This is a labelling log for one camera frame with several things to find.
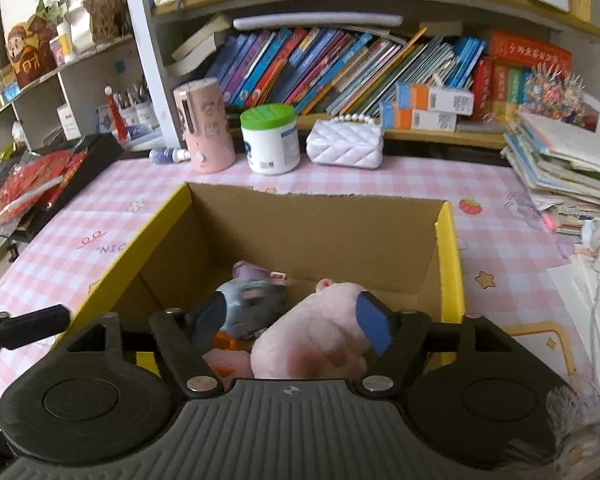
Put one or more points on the yellow cardboard box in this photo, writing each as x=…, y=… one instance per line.
x=305, y=230

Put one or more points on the white rolled paper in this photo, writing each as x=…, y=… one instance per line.
x=320, y=21

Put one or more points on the bundle of red packets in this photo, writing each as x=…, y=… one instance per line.
x=35, y=185

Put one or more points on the row of colourful books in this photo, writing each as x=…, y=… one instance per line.
x=305, y=65

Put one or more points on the pink cylindrical humidifier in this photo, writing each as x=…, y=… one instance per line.
x=205, y=125

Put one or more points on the red fortune god bag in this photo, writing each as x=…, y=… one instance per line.
x=30, y=57

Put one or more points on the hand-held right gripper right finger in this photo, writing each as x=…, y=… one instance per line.
x=375, y=325

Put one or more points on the pink checked tablecloth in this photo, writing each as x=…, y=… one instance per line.
x=480, y=180

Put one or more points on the colourful ornate headdress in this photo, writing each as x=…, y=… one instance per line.
x=555, y=97

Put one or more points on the white bottle with yellow label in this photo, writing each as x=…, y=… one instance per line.
x=65, y=42

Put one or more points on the white jar with green lid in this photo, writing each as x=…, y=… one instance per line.
x=270, y=145

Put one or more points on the thick beige book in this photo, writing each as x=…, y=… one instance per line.
x=200, y=45

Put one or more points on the red packets on black tray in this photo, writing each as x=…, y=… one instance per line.
x=102, y=152

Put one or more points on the pink chick plush toy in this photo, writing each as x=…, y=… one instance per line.
x=220, y=362

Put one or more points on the pink pig plush toy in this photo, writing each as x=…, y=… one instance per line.
x=320, y=330

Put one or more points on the white card with red label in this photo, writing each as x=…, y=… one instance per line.
x=70, y=122

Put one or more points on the grey purple plush toy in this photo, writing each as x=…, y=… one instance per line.
x=252, y=295

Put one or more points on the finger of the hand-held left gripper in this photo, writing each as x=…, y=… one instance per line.
x=30, y=322

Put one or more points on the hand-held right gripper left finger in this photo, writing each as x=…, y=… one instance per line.
x=212, y=317

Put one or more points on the stack of paper booklets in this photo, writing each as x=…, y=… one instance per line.
x=570, y=160

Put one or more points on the white bookshelf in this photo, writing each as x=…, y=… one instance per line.
x=147, y=85

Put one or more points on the red boxed book set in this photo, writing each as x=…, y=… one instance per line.
x=525, y=52

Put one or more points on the white quilted handbag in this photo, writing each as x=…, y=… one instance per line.
x=345, y=145

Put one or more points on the orange blue medicine box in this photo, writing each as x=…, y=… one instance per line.
x=420, y=119
x=435, y=99

